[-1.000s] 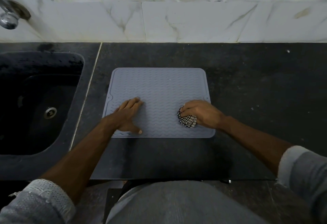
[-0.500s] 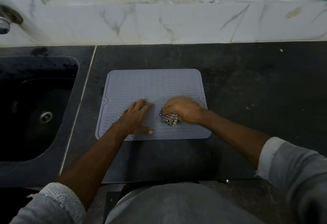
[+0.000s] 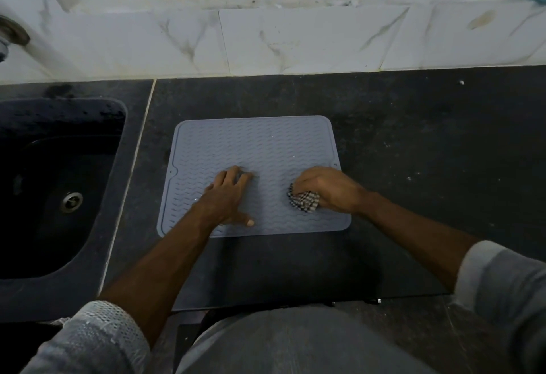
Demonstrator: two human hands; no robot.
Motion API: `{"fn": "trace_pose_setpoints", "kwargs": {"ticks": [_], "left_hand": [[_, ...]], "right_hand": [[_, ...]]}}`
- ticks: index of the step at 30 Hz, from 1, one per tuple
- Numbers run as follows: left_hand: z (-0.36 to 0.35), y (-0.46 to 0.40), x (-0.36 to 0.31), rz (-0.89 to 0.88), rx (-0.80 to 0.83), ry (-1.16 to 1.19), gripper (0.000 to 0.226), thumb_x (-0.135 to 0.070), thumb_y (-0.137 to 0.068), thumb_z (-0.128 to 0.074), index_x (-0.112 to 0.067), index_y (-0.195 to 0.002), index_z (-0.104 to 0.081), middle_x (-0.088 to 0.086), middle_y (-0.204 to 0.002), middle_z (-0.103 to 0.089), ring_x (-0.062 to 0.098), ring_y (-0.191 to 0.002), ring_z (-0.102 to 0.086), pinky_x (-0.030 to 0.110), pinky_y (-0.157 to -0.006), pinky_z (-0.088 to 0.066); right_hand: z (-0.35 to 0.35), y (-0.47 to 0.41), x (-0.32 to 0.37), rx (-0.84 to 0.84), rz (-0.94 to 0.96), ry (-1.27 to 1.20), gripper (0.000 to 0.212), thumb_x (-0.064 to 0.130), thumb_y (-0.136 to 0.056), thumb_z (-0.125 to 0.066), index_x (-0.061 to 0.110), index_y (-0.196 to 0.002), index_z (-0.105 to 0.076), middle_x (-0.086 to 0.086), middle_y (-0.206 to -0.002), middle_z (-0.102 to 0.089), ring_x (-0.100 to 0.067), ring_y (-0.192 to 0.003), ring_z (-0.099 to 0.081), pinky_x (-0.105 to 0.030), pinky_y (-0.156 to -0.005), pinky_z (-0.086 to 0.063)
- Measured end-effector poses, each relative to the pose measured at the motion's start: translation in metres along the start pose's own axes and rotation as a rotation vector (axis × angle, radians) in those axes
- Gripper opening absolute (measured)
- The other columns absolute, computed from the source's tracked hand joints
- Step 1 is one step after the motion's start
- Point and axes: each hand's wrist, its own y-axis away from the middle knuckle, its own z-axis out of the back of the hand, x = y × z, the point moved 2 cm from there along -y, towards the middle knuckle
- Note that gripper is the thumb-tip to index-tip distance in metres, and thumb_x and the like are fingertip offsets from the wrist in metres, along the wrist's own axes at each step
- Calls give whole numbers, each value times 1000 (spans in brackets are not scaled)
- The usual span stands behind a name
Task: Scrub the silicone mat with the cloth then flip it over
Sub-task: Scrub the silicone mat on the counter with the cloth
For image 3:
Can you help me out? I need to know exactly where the person's left hand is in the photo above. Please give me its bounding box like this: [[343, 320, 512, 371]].
[[194, 166, 256, 228]]

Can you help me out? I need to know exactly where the person's right hand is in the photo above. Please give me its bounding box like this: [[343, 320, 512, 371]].
[[291, 166, 370, 216]]

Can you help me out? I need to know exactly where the black white checked cloth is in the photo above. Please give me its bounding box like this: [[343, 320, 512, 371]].
[[286, 183, 321, 213]]

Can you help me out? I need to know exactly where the grey ribbed silicone mat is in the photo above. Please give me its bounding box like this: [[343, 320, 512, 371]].
[[156, 115, 353, 239]]

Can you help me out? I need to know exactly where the person's right forearm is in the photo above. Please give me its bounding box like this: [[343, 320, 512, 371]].
[[358, 192, 481, 293]]

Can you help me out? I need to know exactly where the person's left forearm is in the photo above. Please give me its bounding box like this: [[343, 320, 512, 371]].
[[98, 211, 212, 347]]

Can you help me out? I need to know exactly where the round metal sink drain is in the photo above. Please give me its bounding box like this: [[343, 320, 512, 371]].
[[59, 191, 84, 215]]

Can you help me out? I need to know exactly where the grey shirt body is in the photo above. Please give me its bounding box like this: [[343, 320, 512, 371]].
[[175, 306, 438, 374]]

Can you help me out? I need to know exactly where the black kitchen sink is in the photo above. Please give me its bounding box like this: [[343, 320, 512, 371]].
[[0, 97, 128, 281]]

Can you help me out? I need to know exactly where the white mesh left sleeve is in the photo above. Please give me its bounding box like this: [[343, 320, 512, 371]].
[[20, 300, 151, 374]]

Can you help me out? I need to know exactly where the grey shirt right sleeve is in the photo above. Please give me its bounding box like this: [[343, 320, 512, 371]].
[[452, 240, 546, 374]]

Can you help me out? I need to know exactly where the chrome wall faucet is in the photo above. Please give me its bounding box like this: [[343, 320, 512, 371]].
[[0, 15, 31, 63]]

